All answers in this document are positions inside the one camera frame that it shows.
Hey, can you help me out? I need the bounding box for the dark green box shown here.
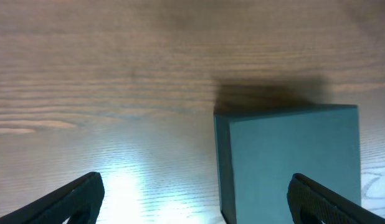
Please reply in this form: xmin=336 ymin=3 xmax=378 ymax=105
xmin=214 ymin=105 xmax=361 ymax=224

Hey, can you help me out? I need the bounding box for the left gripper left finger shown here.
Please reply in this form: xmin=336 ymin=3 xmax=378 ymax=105
xmin=0 ymin=172 xmax=105 ymax=224

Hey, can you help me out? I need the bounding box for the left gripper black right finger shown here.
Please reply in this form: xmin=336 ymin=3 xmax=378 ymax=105
xmin=287 ymin=173 xmax=385 ymax=224

